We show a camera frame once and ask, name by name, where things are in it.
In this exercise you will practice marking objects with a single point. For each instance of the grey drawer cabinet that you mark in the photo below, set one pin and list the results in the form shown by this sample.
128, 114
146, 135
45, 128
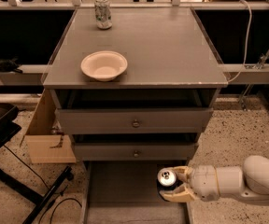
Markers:
170, 65

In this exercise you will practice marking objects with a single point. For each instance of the dark pepsi can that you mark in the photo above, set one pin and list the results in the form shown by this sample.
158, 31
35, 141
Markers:
166, 179

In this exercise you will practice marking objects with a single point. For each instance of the white green soda can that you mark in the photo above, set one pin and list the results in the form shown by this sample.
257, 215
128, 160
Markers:
102, 14

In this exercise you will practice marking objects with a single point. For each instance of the white paper bowl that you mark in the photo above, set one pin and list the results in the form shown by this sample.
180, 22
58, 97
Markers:
104, 65

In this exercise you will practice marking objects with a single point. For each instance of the grey top drawer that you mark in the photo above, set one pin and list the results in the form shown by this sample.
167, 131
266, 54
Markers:
141, 120

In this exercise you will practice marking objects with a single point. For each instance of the open cardboard box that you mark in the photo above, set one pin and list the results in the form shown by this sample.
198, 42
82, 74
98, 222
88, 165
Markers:
44, 137

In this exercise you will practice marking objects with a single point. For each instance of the grey middle drawer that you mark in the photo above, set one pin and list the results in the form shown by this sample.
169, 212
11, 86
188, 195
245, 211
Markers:
134, 151

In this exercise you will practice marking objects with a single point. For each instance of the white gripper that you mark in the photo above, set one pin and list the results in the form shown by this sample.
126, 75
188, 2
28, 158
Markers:
204, 181

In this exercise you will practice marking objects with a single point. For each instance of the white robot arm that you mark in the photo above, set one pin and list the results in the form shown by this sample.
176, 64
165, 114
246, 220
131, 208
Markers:
248, 183

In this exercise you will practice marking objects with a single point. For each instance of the grey drawer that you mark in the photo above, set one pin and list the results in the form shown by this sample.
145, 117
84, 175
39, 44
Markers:
141, 120
125, 192
134, 151

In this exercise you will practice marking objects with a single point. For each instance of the grey bottom drawer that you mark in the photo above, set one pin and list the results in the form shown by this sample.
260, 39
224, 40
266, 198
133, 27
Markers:
125, 192

